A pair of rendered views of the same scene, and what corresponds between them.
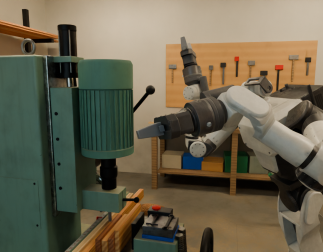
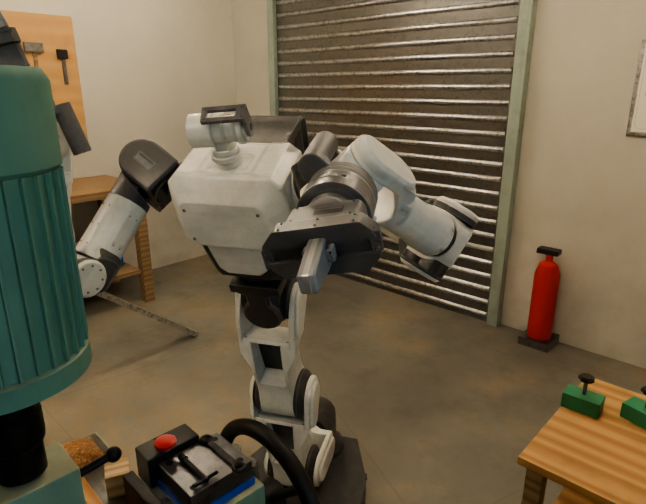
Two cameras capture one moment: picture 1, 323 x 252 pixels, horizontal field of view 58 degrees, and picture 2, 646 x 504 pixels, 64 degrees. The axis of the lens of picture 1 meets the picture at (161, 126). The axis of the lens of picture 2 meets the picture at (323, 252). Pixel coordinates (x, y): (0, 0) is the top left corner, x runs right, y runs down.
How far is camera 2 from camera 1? 60 cm
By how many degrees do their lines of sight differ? 58
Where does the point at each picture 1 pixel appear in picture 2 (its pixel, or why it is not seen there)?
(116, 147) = (77, 344)
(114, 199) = (68, 489)
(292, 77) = not seen: hidden behind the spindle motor
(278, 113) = (277, 171)
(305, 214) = (296, 323)
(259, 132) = (403, 214)
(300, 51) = (44, 35)
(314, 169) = (455, 252)
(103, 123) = (32, 287)
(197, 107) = (360, 190)
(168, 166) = not seen: outside the picture
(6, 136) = not seen: outside the picture
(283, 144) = (428, 225)
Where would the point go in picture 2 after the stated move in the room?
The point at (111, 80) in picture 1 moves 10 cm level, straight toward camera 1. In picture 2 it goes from (37, 140) to (128, 144)
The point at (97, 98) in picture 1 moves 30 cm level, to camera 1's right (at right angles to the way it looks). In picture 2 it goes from (0, 210) to (231, 166)
